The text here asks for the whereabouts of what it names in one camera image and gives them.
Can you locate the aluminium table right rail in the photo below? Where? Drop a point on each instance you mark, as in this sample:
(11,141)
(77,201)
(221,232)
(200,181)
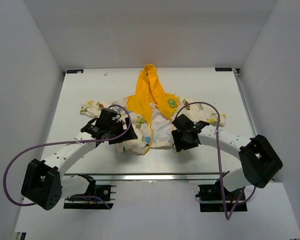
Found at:
(237,76)

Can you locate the left blue table label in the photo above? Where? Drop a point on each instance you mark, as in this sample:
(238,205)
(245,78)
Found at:
(74,71)

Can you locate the blue table label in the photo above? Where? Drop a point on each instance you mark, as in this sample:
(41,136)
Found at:
(223,69)
(74,71)

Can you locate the aluminium table front rail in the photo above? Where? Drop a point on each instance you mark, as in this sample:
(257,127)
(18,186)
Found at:
(154,177)

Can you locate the right blue table label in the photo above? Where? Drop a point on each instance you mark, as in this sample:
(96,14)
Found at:
(223,69)

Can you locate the aluminium table rail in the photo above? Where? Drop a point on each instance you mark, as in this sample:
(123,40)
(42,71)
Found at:
(154,177)
(237,76)

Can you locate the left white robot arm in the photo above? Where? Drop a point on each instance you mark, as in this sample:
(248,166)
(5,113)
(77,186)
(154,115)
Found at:
(45,182)

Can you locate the yellow patterned child jacket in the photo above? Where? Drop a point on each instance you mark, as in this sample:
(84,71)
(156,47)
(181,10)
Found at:
(152,111)

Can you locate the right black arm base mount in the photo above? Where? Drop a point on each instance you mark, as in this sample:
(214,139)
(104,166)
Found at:
(210,199)

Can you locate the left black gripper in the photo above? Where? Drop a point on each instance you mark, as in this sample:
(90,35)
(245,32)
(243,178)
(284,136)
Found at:
(130,135)

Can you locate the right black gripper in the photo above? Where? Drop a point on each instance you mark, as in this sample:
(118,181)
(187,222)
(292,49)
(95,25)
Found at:
(179,145)

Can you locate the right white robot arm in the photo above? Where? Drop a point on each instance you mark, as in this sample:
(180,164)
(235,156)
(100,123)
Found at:
(259,161)

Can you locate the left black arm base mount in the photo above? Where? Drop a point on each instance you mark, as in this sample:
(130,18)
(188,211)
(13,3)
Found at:
(97,195)

